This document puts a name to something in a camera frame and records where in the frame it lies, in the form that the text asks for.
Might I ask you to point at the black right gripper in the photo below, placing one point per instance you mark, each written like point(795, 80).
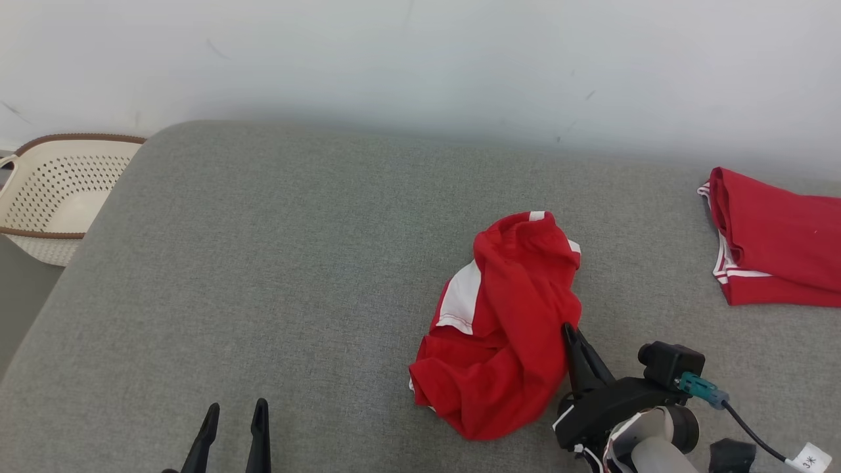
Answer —
point(604, 410)

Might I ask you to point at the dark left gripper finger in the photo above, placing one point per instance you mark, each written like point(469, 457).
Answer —
point(200, 447)
point(259, 447)

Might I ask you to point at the red shorts with white stripes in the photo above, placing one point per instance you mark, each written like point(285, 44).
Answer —
point(506, 341)

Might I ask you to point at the red basketball jersey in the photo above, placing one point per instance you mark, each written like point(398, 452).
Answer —
point(782, 249)

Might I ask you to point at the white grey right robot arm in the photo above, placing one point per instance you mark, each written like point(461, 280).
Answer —
point(657, 453)

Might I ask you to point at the cream perforated laundry basket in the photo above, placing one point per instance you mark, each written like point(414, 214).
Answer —
point(59, 190)

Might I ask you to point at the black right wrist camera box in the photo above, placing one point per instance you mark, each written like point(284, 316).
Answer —
point(670, 361)

